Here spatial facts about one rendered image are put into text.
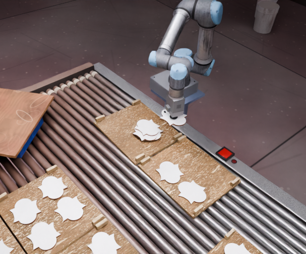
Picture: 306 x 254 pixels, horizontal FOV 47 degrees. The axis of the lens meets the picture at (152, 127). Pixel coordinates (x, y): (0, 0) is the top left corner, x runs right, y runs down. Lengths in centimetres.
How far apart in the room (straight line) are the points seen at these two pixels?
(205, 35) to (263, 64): 268
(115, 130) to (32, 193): 59
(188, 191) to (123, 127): 57
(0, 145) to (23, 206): 36
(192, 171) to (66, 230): 69
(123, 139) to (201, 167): 46
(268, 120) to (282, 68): 110
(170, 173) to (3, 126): 92
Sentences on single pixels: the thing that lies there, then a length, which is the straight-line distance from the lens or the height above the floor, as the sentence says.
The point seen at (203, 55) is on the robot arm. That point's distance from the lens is 220.
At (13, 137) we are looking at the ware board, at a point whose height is 104.
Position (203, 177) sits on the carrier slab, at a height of 94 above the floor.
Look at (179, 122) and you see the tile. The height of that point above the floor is 113.
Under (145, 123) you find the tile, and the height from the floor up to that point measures 97.
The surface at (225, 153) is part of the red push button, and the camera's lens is 200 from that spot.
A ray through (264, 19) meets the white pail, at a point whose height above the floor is 21.
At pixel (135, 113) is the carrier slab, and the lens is 217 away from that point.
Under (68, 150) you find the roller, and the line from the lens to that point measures 199.
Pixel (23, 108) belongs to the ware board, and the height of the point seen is 104.
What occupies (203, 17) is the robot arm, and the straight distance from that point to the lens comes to 200.
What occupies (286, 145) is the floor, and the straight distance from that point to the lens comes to 360.
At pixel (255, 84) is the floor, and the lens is 430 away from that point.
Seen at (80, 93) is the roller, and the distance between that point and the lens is 238.
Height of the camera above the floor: 233
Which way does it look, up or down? 42 degrees down
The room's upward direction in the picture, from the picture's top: 3 degrees clockwise
